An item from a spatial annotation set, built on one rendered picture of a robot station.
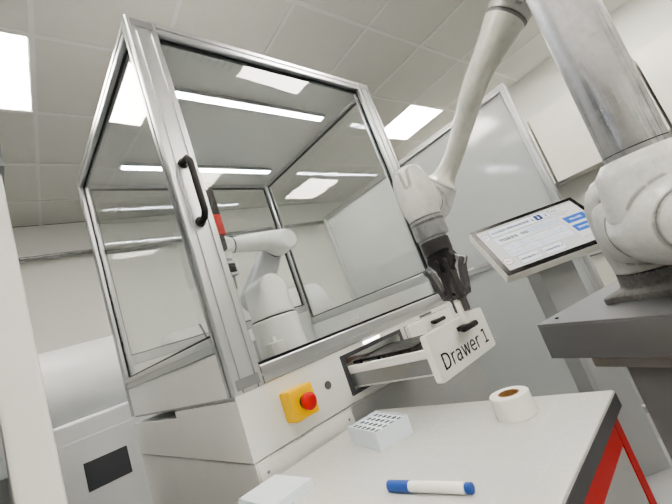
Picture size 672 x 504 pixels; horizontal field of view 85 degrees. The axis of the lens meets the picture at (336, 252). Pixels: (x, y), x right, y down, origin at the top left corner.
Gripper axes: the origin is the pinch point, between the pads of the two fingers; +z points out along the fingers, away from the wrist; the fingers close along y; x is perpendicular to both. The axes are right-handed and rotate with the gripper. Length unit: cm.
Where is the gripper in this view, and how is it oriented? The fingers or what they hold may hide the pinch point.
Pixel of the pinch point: (463, 311)
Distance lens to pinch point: 101.6
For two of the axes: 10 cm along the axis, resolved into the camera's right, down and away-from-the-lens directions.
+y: -6.3, 3.5, 7.0
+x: -7.1, 1.3, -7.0
